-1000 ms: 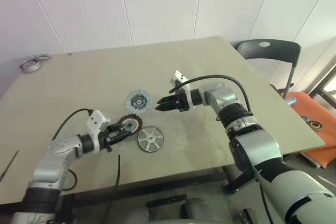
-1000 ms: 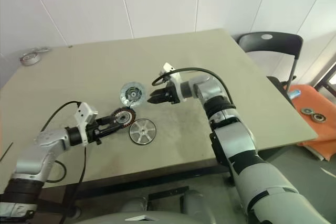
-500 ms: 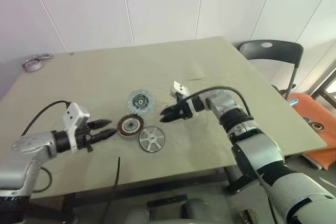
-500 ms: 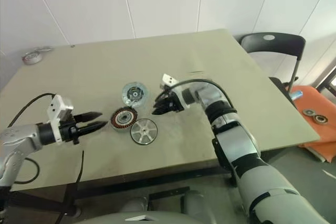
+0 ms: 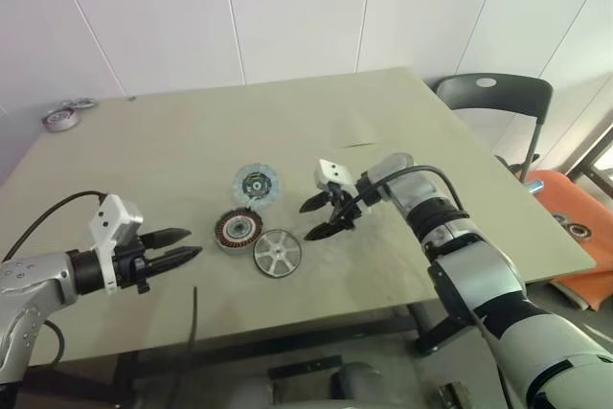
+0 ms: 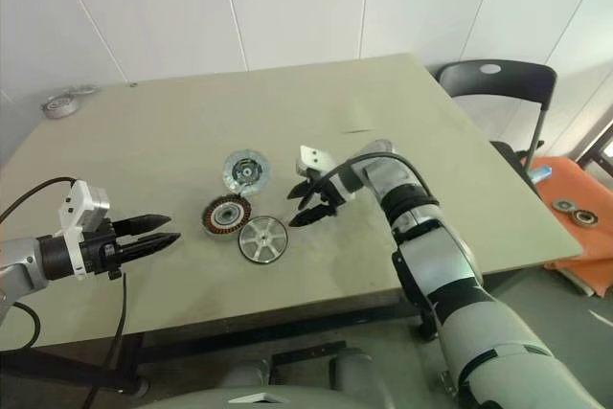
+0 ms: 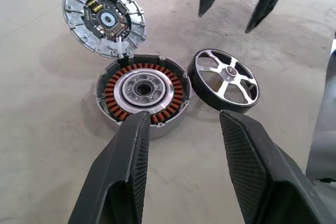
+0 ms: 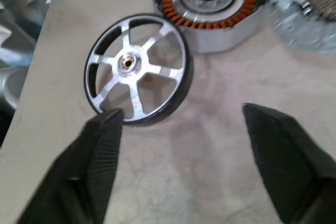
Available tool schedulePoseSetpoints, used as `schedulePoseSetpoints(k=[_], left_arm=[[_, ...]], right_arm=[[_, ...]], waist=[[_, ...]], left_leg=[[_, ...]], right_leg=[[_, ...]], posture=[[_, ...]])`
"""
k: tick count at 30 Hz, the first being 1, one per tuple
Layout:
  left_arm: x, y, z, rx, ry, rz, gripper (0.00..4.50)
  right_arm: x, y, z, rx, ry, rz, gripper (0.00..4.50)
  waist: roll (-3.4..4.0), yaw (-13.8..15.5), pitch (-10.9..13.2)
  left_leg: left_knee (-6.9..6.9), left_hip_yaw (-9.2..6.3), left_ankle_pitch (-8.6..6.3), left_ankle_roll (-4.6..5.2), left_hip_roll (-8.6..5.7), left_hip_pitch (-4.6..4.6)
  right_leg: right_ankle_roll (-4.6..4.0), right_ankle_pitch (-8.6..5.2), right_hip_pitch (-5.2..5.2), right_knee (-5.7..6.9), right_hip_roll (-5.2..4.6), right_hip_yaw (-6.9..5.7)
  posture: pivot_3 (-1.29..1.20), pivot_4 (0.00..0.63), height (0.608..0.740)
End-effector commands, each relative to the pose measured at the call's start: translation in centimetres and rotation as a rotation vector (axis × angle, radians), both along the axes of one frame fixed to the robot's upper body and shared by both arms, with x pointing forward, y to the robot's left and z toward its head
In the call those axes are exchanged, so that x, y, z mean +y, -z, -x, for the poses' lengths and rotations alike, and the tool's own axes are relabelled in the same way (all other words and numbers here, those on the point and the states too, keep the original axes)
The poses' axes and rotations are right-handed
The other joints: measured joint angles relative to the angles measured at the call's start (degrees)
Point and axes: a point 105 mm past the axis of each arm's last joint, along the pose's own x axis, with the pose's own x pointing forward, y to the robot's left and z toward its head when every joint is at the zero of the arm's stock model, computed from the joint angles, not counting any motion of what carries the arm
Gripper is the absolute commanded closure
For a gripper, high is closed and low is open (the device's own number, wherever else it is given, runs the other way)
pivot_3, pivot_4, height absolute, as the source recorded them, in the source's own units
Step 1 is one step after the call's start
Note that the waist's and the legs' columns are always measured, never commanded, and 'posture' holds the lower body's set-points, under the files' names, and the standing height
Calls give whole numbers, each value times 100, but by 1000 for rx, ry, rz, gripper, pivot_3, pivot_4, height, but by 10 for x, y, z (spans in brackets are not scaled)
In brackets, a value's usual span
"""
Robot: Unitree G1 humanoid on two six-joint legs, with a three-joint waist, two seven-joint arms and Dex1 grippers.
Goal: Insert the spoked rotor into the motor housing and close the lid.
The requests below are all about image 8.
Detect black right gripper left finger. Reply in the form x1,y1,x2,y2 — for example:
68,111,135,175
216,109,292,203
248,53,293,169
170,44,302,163
17,108,124,224

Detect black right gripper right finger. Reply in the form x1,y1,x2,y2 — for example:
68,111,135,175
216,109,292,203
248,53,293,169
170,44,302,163
241,102,336,224

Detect silver spoked rotor wheel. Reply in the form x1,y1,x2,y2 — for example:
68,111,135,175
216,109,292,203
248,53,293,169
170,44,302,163
83,13,195,127

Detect grey motor end cover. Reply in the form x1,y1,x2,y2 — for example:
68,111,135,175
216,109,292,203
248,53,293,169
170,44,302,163
264,0,336,54

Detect motor stator with copper windings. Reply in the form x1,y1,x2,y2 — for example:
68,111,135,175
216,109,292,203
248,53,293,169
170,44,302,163
153,0,268,54

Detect dark grey rounded shape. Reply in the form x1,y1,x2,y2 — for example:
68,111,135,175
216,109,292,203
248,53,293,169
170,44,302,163
0,66,28,109

